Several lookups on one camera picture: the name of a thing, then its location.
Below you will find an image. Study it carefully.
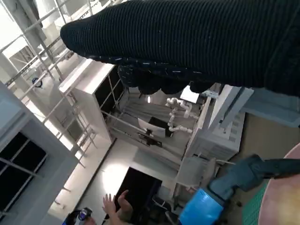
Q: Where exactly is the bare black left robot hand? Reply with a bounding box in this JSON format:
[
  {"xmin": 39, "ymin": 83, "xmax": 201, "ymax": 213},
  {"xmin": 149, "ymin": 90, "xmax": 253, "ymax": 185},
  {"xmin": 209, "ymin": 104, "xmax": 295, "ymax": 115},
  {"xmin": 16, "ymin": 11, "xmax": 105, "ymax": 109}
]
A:
[{"xmin": 179, "ymin": 153, "xmax": 300, "ymax": 225}]

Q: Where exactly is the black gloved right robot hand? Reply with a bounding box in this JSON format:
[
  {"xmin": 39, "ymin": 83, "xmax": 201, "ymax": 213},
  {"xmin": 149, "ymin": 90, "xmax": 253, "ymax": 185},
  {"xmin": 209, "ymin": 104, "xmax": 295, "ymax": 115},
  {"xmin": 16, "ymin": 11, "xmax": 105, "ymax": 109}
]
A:
[{"xmin": 60, "ymin": 0, "xmax": 300, "ymax": 97}]

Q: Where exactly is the pink bowl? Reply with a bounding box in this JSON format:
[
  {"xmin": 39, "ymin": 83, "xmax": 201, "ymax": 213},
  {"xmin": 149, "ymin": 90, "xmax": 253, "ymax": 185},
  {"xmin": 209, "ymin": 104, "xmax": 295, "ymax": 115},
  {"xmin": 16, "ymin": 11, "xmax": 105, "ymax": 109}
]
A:
[{"xmin": 259, "ymin": 142, "xmax": 300, "ymax": 225}]

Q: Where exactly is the white mesh cage box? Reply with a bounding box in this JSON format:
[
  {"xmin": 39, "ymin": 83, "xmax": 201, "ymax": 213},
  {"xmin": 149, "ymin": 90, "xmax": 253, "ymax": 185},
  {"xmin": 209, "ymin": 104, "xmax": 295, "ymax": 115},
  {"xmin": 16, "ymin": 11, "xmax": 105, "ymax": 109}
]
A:
[
  {"xmin": 177, "ymin": 155, "xmax": 217, "ymax": 191},
  {"xmin": 187, "ymin": 84, "xmax": 247, "ymax": 160}
]

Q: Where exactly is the green cutting mat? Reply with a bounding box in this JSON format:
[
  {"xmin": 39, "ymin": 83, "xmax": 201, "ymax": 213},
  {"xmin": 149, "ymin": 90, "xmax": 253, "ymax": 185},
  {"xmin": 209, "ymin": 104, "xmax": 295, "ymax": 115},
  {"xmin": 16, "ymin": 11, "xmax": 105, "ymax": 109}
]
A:
[{"xmin": 241, "ymin": 182, "xmax": 269, "ymax": 225}]

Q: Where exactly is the large black screen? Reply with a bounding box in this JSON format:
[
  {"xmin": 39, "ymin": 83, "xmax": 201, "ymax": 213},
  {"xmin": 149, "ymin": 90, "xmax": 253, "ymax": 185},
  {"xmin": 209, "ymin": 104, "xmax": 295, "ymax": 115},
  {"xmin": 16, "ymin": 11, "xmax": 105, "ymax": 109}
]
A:
[{"xmin": 110, "ymin": 166, "xmax": 163, "ymax": 212}]

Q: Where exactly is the person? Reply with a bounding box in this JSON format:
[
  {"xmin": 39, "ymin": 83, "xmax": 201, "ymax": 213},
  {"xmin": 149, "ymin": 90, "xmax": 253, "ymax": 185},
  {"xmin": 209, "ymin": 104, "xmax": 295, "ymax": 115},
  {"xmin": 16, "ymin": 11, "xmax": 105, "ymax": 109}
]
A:
[{"xmin": 64, "ymin": 189, "xmax": 142, "ymax": 225}]

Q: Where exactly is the small black monitor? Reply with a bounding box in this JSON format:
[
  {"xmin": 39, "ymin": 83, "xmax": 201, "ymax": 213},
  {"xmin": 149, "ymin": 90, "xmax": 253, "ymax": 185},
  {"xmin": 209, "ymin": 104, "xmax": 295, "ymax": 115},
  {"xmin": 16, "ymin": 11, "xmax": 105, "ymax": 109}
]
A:
[{"xmin": 148, "ymin": 116, "xmax": 173, "ymax": 138}]

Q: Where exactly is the tall white cabinet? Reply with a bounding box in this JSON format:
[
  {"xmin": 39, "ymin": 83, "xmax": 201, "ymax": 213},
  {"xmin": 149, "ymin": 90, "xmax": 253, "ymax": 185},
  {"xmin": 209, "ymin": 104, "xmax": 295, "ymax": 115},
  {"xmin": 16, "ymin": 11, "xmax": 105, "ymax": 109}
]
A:
[{"xmin": 58, "ymin": 58, "xmax": 125, "ymax": 144}]

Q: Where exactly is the VR headset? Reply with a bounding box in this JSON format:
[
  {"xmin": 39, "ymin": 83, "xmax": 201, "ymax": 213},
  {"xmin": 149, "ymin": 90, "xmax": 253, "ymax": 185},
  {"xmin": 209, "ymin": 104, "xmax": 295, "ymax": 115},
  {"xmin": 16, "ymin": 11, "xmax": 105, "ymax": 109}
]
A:
[{"xmin": 78, "ymin": 207, "xmax": 94, "ymax": 221}]

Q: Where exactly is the blue black round device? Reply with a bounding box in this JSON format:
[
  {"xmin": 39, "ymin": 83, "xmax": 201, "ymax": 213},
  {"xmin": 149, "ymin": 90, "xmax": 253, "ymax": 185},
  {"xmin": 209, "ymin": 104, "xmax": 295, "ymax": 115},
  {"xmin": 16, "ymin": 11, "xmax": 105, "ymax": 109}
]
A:
[{"xmin": 31, "ymin": 78, "xmax": 45, "ymax": 89}]

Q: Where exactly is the metal pipe scaffold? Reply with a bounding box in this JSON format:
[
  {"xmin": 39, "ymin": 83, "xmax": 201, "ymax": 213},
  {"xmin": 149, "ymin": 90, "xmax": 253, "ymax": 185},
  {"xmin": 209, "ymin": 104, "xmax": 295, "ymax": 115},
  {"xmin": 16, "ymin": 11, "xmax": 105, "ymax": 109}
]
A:
[{"xmin": 0, "ymin": 0, "xmax": 99, "ymax": 168}]

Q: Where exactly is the dark framed window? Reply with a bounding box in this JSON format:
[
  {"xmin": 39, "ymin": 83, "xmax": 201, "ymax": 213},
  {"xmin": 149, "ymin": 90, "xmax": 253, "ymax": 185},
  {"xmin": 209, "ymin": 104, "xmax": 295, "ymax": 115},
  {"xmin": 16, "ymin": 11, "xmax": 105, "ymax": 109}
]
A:
[{"xmin": 0, "ymin": 132, "xmax": 48, "ymax": 212}]

